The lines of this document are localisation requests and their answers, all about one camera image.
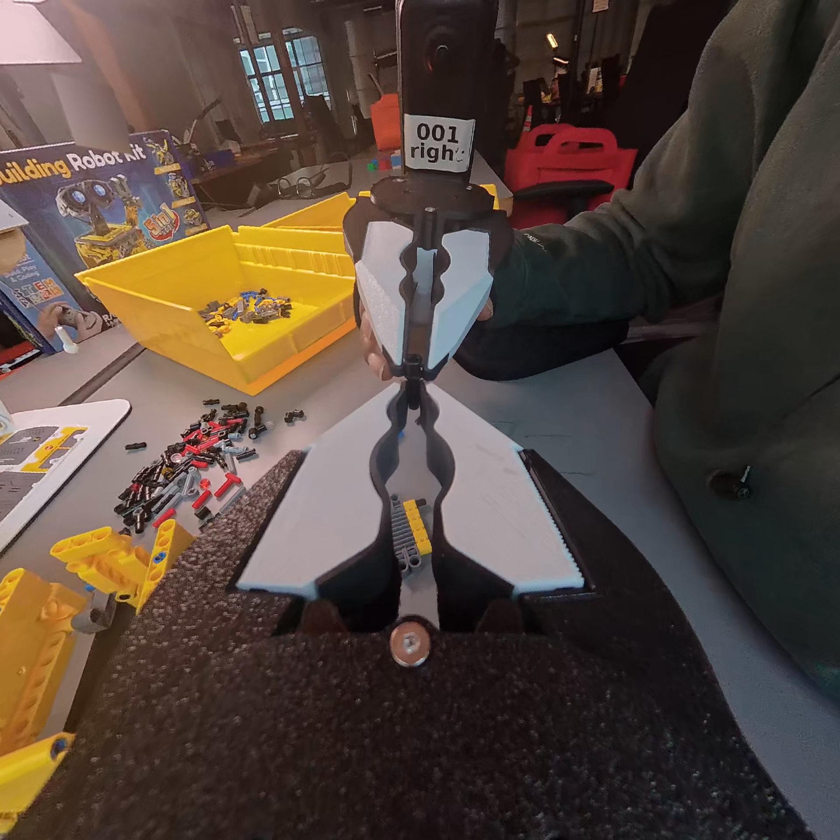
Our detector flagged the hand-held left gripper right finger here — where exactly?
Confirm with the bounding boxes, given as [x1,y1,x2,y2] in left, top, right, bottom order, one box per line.
[423,381,586,631]

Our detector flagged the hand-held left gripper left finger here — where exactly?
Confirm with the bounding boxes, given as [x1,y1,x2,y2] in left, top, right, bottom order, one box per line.
[235,381,403,631]

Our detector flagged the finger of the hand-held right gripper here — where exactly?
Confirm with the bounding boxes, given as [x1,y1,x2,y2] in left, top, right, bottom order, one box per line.
[422,225,496,382]
[355,220,416,370]

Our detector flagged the grey lego gear rack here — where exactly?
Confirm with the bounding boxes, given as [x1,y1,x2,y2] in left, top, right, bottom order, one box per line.
[397,505,424,578]
[390,495,409,572]

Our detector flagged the pile of mixed lego parts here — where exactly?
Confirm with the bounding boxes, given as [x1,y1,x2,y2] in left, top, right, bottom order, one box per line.
[197,287,293,339]

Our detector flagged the yellow black lego model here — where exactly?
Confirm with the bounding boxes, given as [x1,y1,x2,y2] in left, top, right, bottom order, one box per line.
[0,518,198,808]

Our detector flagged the person's right forearm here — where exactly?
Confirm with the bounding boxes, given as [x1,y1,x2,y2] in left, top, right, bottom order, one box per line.
[454,131,775,383]

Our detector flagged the pile of small lego pins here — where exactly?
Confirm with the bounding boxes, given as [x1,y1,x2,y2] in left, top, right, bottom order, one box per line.
[115,397,306,532]

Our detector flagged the lego sticker sheet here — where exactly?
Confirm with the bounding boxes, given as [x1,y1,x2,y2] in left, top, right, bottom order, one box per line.
[0,423,89,519]

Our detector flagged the blue lego set box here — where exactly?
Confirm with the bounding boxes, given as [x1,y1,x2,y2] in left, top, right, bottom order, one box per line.
[0,130,211,355]

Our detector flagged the person's right hand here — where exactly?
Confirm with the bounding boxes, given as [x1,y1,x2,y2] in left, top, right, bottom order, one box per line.
[357,297,396,383]

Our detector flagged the orange plastic container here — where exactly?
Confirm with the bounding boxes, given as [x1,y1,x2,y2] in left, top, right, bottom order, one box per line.
[371,94,403,152]

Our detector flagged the black goggles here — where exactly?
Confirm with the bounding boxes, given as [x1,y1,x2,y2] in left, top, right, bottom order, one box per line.
[272,167,355,201]

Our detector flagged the red plastic carrier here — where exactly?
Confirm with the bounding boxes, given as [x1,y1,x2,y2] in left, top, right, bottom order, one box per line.
[505,123,639,227]

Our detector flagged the instruction booklet on stand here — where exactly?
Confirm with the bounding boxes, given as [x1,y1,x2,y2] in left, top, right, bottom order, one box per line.
[0,325,132,552]

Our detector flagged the white hanging panel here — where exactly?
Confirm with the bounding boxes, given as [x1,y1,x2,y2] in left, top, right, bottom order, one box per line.
[0,0,130,152]

